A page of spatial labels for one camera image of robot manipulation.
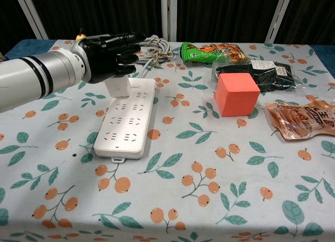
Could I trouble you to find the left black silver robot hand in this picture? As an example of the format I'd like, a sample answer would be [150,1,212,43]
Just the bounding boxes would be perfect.
[73,32,146,84]

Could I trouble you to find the small white charger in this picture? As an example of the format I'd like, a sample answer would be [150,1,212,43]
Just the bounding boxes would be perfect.
[104,74,132,99]

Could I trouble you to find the white power strip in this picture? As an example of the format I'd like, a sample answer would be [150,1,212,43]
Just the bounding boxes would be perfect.
[93,77,157,164]

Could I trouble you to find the yellow pear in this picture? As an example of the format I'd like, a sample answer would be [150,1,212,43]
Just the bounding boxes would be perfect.
[75,28,87,42]

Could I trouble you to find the black curtain panel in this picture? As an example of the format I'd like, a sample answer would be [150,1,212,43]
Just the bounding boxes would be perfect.
[176,0,285,44]
[27,0,163,41]
[274,0,335,78]
[0,0,40,55]

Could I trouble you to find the blue table cover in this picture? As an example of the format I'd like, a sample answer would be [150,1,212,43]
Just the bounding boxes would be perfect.
[5,39,55,57]

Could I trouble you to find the green orange snack bag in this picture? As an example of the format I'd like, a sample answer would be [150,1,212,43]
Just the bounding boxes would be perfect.
[180,41,249,64]

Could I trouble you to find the orange foam cube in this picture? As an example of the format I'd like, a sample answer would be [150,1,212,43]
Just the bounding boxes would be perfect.
[215,72,261,118]

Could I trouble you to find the floral tablecloth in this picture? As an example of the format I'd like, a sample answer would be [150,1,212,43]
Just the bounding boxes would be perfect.
[0,39,335,242]

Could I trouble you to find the black socks in plastic pack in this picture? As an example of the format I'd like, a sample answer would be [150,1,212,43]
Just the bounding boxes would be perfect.
[211,59,307,93]

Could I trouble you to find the brown snack pouch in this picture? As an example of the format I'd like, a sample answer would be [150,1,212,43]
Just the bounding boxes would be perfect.
[264,100,335,142]

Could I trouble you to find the white cable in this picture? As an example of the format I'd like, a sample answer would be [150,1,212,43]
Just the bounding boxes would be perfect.
[137,36,174,79]

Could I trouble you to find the white frame post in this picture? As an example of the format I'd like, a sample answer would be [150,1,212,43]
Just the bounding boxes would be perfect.
[265,0,294,44]
[16,0,50,41]
[160,0,179,42]

